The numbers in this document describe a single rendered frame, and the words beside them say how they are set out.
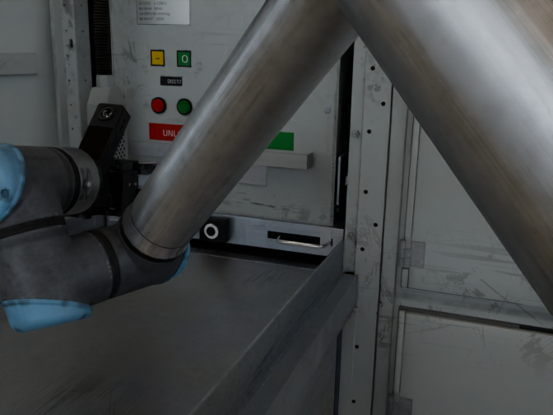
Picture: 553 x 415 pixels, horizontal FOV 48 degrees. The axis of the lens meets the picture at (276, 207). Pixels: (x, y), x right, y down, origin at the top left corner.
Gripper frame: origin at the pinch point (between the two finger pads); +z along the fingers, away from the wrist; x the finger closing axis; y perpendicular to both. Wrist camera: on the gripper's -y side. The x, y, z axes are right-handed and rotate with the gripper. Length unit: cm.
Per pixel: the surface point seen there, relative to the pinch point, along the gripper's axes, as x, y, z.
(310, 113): 19.1, -11.3, 24.3
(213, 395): 27.7, 22.0, -31.9
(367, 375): 34, 39, 28
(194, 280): 3.5, 20.9, 11.2
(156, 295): 0.7, 22.3, 2.6
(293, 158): 17.2, -2.6, 21.7
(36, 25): -36.5, -25.1, 13.9
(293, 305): 27.7, 18.1, -5.4
